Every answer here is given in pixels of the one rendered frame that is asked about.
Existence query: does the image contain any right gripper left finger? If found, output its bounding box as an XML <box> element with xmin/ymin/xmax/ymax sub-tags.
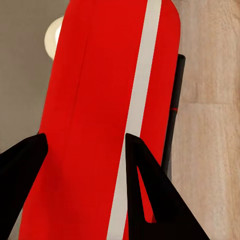
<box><xmin>0</xmin><ymin>133</ymin><xmax>48</xmax><ymax>240</ymax></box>

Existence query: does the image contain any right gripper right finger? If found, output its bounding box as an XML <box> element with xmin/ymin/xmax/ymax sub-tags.
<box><xmin>125</xmin><ymin>133</ymin><xmax>210</xmax><ymax>240</ymax></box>

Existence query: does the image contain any radio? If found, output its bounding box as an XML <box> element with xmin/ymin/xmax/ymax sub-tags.
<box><xmin>18</xmin><ymin>0</ymin><xmax>186</xmax><ymax>240</ymax></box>

